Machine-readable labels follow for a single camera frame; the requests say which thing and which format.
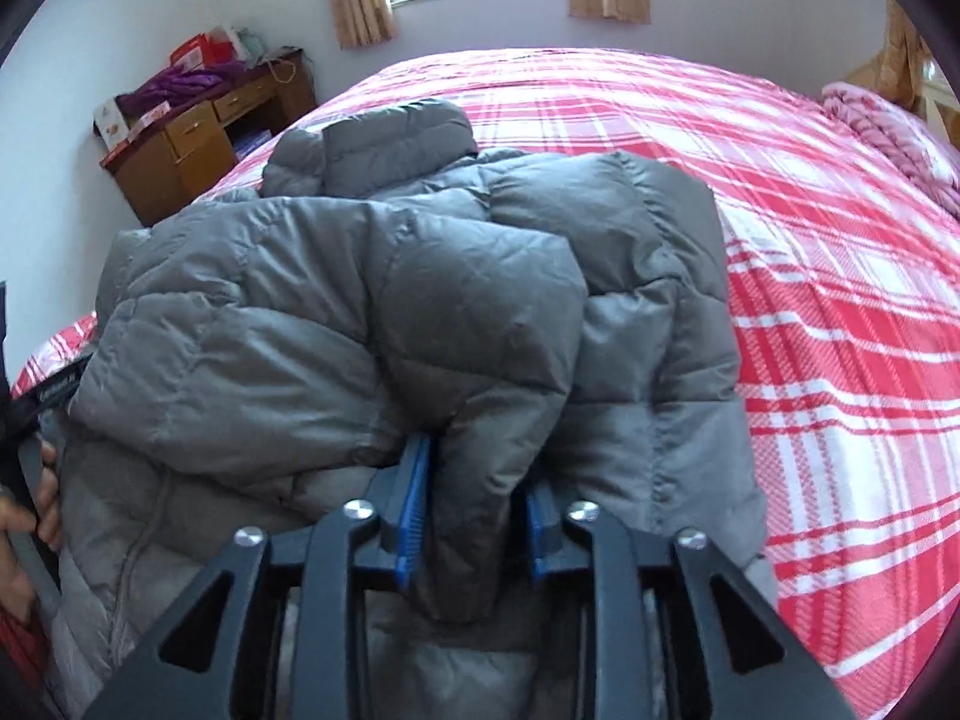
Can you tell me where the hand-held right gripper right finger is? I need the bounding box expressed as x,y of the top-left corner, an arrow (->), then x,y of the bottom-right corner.
521,480 -> 857,720

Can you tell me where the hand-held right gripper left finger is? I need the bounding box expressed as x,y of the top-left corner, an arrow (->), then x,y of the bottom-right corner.
82,431 -> 437,720

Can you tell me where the grey puffer jacket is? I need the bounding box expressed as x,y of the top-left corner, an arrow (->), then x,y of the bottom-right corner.
41,97 -> 779,720

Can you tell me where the person's left hand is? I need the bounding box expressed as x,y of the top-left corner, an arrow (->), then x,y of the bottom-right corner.
0,441 -> 65,625

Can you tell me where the white and orange box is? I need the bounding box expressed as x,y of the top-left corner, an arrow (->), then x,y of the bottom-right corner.
92,96 -> 134,152

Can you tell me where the wooden desk with drawers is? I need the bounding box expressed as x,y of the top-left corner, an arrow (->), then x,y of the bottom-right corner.
100,49 -> 319,228

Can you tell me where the purple cloth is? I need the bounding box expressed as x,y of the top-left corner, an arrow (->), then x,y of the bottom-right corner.
115,61 -> 248,115

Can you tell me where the red plaid bed blanket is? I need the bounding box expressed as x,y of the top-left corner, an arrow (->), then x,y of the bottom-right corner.
9,47 -> 960,720

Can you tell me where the red gift box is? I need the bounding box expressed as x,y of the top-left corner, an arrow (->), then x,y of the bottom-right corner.
169,31 -> 252,70

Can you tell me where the pink knitted blanket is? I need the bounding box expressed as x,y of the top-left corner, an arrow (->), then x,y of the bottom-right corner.
821,81 -> 960,220

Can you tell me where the light wooden furniture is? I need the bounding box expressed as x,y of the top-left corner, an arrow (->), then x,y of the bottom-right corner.
846,0 -> 960,166

